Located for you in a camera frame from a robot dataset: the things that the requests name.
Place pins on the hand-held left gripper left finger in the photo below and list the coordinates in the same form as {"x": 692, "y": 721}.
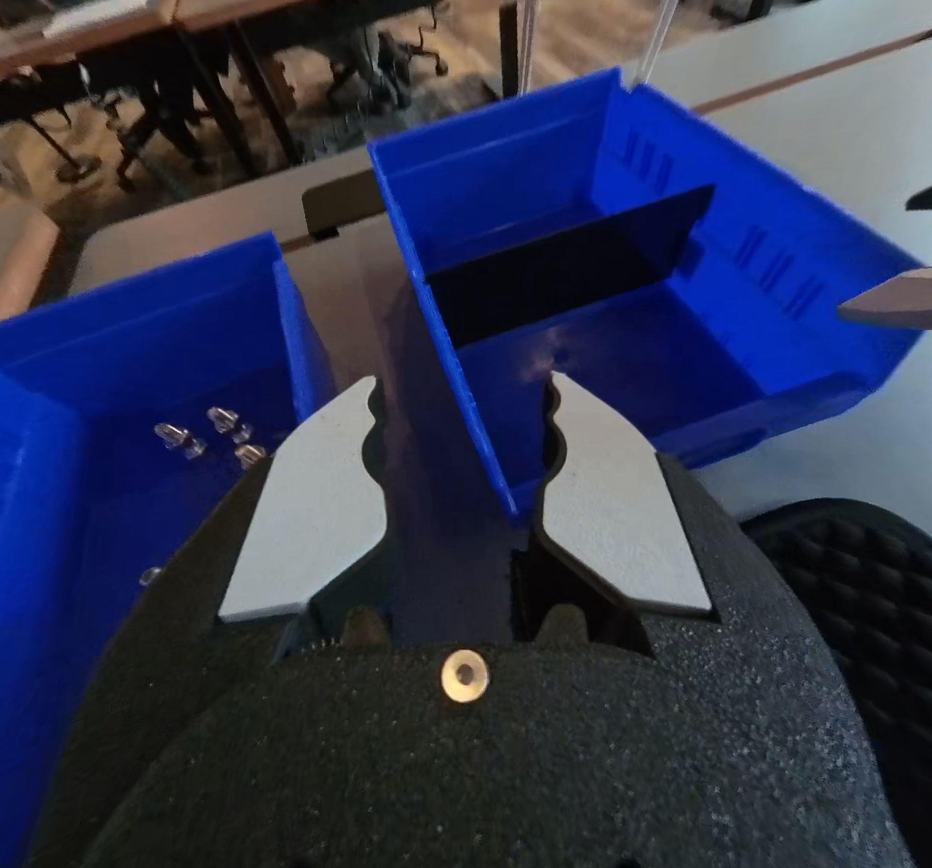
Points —
{"x": 306, "y": 518}

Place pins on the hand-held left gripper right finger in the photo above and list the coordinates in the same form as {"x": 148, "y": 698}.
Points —
{"x": 619, "y": 518}

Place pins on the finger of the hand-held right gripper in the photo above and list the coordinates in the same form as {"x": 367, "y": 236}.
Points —
{"x": 895, "y": 304}
{"x": 923, "y": 202}

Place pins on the blue plastic bin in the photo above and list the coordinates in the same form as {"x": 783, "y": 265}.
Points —
{"x": 145, "y": 329}

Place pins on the blue bin with black divider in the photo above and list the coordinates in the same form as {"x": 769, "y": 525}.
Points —
{"x": 495, "y": 176}

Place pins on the white paper sheet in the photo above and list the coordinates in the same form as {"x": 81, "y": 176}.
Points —
{"x": 94, "y": 12}

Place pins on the black round pedestal base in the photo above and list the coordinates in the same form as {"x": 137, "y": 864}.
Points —
{"x": 78, "y": 169}

